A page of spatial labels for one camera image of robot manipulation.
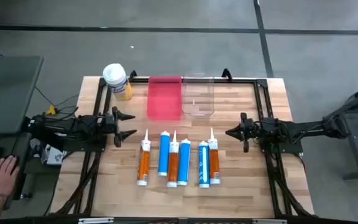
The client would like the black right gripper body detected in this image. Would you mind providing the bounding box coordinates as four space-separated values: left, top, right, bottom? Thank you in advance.
240 112 262 153

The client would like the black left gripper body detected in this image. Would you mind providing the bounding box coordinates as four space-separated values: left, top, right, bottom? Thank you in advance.
104 106 122 149

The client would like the orange silicone sealant tube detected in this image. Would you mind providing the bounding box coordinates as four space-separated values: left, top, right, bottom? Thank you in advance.
136 128 152 187
166 129 180 189
207 126 221 185

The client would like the blue silicone sealant tube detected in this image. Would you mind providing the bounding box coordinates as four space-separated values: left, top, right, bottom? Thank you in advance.
177 138 191 187
157 130 171 177
198 140 211 189

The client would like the yellow Lysol wipes canister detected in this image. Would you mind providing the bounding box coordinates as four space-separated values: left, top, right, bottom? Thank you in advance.
102 63 134 101

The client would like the pink translucent plastic bin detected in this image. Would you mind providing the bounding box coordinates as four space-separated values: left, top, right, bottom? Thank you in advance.
146 75 183 121

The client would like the clear plastic bin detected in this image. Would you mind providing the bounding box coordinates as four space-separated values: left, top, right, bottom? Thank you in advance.
181 72 216 119

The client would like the white printed box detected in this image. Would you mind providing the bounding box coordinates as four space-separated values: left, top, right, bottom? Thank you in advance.
45 146 65 166

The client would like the grey side table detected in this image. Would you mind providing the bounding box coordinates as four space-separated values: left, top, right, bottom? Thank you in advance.
0 55 45 135

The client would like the person's hand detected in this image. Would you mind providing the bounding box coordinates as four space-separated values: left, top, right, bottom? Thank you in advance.
0 154 21 197

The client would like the black aluminium table frame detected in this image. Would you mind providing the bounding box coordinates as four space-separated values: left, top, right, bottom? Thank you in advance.
53 74 314 219

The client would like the black cable bundle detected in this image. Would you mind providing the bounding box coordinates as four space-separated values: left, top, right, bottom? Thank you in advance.
54 151 101 216
267 148 311 217

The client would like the thin black cable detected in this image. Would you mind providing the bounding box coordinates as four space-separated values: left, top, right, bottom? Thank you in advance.
34 86 81 115

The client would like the silver metal bracket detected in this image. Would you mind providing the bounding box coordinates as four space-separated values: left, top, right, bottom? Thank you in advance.
78 217 115 224
252 218 288 224

